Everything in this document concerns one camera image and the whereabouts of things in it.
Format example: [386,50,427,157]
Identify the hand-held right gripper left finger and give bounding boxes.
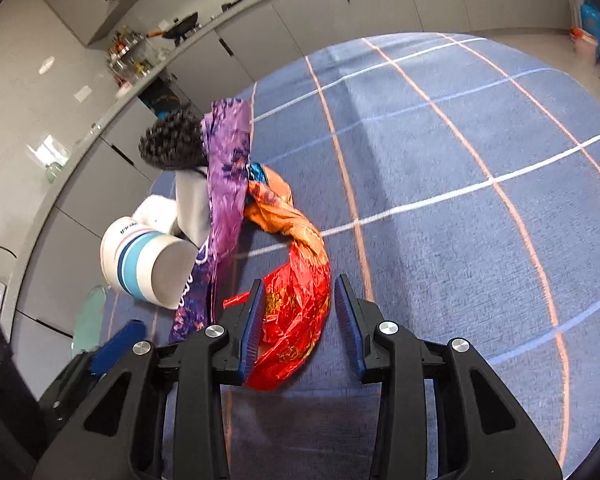
[32,279,267,480]

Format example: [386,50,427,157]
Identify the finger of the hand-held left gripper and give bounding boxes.
[87,319,148,376]

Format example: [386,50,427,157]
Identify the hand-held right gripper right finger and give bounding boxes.
[333,274,563,480]

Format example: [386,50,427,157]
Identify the teal enamel bin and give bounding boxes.
[72,285,108,356]

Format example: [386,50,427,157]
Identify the orange red foil wrapper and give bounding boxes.
[222,162,332,392]

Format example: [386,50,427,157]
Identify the white blue striped paper cup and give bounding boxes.
[100,216,198,310]

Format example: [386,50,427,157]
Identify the purple plastic wrapper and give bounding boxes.
[169,97,255,343]

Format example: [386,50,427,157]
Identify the white paper sheet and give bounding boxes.
[175,166,213,247]

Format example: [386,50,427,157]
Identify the black foam net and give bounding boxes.
[138,103,206,171]

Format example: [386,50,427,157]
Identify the round table with blue cloth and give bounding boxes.
[100,32,600,480]

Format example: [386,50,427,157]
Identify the green ceramic teapot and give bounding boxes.
[45,160,69,187]

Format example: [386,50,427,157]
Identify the metal spice rack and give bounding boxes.
[105,25,156,88]

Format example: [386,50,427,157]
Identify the grey base cabinets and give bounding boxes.
[10,0,571,391]

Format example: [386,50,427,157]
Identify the black wok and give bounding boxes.
[147,11,201,43]

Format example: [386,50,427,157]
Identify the grey upper cabinets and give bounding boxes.
[42,0,181,48]

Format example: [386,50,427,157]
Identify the pink bucket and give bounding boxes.
[570,26,598,66]

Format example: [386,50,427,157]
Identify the blue gas cylinder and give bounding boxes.
[580,0,600,66]

